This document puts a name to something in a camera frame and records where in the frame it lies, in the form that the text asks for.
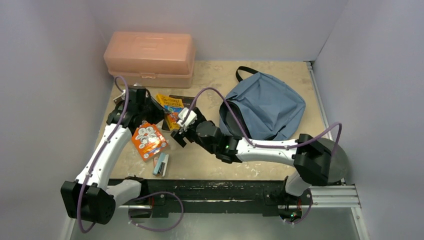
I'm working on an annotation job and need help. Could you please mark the yellow treehouse book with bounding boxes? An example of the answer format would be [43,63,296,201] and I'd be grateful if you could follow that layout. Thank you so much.
[155,93,184,131]

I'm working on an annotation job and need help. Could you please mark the orange treehouse book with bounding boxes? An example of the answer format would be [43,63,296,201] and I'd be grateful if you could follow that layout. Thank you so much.
[131,121,169,162]

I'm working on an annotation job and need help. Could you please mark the blue backpack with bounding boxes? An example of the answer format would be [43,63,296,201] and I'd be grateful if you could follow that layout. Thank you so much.
[219,66,306,141]

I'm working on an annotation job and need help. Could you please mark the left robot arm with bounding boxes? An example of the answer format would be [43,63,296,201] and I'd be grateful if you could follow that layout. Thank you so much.
[60,86,164,225]

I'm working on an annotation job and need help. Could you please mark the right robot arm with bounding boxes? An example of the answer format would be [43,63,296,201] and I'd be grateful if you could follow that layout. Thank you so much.
[171,108,332,204]

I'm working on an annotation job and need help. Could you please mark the small orange eraser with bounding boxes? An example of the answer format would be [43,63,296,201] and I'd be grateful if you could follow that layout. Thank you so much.
[153,156,159,168]

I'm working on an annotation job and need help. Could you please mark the black book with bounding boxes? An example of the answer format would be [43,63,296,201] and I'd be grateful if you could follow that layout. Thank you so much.
[156,94,194,132]

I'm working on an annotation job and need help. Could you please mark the light blue stapler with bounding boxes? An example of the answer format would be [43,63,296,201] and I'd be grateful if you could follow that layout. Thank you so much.
[152,152,169,177]

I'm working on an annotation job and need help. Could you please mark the pink plastic storage box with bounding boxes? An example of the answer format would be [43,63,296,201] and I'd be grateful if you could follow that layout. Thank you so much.
[103,31,196,88]

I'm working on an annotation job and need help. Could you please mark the grey tape roll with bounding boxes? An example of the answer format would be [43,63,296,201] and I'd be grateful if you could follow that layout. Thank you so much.
[318,137,350,185]

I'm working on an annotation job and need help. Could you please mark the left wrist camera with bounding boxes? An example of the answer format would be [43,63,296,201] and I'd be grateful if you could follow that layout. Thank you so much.
[127,83,144,93]

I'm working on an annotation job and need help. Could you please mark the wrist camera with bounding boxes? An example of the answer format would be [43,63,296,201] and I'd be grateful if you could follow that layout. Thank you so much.
[177,107,197,131]
[127,83,144,93]

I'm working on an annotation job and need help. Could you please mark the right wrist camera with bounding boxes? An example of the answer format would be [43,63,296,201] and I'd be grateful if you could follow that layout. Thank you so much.
[177,107,197,131]

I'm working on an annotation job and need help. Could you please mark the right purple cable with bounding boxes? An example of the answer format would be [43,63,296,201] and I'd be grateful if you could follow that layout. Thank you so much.
[181,87,343,157]

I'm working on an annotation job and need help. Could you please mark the purple cable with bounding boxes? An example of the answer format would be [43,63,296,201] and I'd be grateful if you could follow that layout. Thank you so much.
[181,87,343,157]
[76,75,131,234]

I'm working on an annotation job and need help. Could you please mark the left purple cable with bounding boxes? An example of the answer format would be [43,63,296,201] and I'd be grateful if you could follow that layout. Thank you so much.
[76,75,131,234]

